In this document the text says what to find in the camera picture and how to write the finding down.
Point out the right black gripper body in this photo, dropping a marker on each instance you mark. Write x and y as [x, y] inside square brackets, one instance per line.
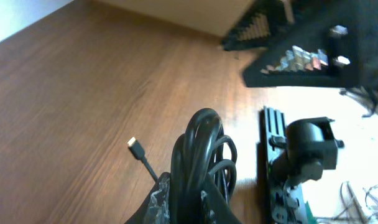
[365, 14]

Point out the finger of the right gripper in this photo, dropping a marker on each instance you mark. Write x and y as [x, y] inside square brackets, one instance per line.
[314, 55]
[261, 22]

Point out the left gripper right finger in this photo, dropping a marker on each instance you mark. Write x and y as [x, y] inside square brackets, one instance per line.
[214, 209]

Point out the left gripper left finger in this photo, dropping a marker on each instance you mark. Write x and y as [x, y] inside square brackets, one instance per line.
[155, 208]

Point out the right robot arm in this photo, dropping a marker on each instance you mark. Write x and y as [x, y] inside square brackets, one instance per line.
[302, 150]

